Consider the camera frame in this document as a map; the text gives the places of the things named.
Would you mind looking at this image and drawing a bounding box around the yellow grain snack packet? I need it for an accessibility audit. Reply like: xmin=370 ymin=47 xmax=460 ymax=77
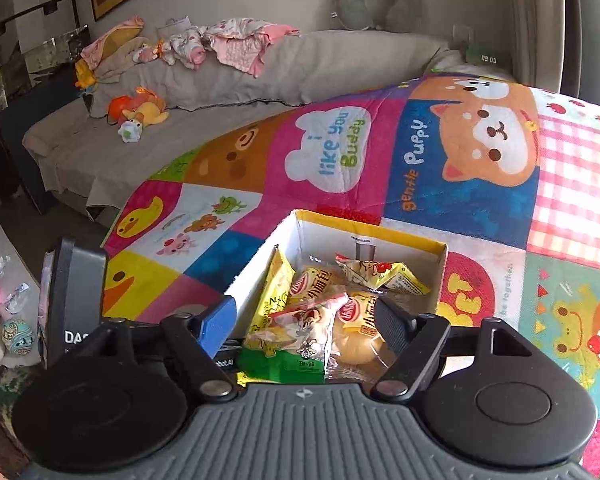
xmin=244 ymin=246 xmax=294 ymax=350

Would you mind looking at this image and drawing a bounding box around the yellow triangular snack packet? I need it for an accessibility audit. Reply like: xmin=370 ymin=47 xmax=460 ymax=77
xmin=335 ymin=254 xmax=431 ymax=296

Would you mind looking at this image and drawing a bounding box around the nut snack bag green edge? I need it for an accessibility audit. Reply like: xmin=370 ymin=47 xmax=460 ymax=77
xmin=237 ymin=286 xmax=349 ymax=384

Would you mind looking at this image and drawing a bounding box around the yellow cardboard box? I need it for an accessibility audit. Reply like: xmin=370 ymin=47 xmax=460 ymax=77
xmin=224 ymin=209 xmax=449 ymax=388

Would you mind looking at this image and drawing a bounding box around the packaged mini French bread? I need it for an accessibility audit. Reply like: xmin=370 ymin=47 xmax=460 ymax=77
xmin=286 ymin=266 xmax=347 ymax=307

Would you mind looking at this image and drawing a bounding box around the grey bed sheet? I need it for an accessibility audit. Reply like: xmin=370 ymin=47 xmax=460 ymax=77
xmin=22 ymin=99 xmax=288 ymax=226

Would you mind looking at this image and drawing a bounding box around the orange yellow plush toy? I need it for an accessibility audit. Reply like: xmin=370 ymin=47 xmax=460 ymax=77
xmin=107 ymin=87 xmax=169 ymax=143

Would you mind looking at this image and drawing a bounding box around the colourful cartoon patchwork mat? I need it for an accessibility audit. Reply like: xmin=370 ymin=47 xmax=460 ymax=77
xmin=102 ymin=76 xmax=600 ymax=476

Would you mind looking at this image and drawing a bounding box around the pink yellow cloth bundle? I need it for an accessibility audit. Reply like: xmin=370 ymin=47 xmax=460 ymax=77
xmin=74 ymin=16 xmax=145 ymax=90

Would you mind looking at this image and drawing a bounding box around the grey long bed pillow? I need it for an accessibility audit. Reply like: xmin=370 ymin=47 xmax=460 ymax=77
xmin=90 ymin=30 xmax=451 ymax=118

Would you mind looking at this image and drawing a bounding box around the pink baby clothes pile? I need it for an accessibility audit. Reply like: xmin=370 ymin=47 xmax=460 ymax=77
xmin=132 ymin=18 xmax=300 ymax=78

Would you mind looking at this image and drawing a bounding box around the green digital clock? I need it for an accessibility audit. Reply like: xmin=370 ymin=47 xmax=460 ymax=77
xmin=466 ymin=46 xmax=512 ymax=70

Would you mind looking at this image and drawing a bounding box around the grey neck pillow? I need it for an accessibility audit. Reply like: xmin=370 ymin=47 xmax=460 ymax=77
xmin=330 ymin=0 xmax=422 ymax=34

